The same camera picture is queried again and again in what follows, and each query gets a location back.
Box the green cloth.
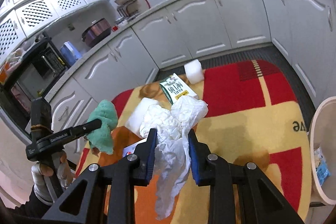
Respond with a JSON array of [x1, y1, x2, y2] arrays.
[[86, 100, 118, 155]]

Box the white tissue paper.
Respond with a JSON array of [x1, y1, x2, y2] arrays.
[[139, 96, 209, 220]]

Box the long white foam block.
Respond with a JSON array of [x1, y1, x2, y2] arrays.
[[125, 98, 159, 138]]

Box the small white foam cube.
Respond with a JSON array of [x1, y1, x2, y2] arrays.
[[184, 59, 204, 84]]

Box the carton trash in bin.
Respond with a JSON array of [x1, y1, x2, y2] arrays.
[[314, 147, 331, 186]]

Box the beige round trash bin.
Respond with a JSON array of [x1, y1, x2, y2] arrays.
[[309, 97, 335, 205]]

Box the white lower kitchen cabinets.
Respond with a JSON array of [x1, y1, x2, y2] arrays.
[[46, 0, 335, 131]]

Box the white gloved left hand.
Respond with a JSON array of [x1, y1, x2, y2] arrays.
[[31, 151, 74, 205]]

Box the white red flat packet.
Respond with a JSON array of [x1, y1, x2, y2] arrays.
[[122, 138, 147, 157]]

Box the black microwave oven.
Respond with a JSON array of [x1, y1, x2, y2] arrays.
[[1, 32, 70, 129]]

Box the red yellow patterned blanket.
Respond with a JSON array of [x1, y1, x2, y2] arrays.
[[76, 60, 311, 223]]

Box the blue white box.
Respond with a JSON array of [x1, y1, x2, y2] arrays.
[[60, 42, 82, 66]]

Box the dark red rice cooker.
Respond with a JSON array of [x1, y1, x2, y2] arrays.
[[81, 18, 112, 48]]

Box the green white milk carton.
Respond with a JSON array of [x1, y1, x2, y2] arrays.
[[159, 73, 199, 105]]

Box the wire dish rack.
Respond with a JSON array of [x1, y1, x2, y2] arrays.
[[114, 0, 151, 20]]

